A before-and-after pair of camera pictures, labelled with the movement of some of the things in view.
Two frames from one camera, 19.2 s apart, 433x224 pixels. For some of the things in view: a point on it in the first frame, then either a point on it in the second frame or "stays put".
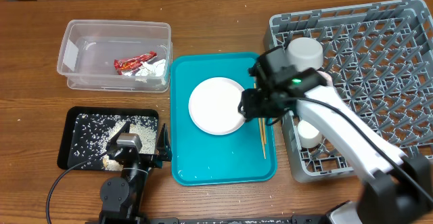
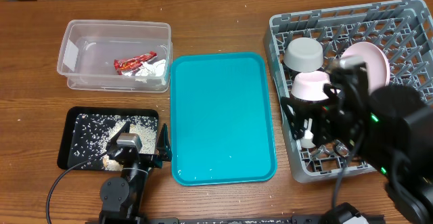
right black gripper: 249,108 to 320,110
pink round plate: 214,105 to 377,63
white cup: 310,136 stays put
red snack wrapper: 124,65 stays put
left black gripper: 163,147 stays put
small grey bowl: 304,53 stays put
